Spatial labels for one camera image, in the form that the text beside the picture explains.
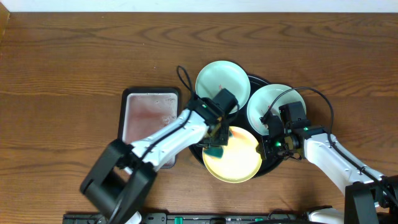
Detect small mint green plate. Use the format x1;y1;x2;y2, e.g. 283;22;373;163
195;60;251;109

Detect large mint green plate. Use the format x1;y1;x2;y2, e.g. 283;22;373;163
247;84;307;135

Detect green and yellow sponge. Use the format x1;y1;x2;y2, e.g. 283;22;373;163
203;130;233;159

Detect yellow plate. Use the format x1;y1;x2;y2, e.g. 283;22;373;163
202;126;262;184

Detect rectangular black sponge tray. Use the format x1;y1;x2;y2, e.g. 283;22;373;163
117;86;181;169

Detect round black tray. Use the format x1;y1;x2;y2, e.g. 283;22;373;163
183;74;289;179

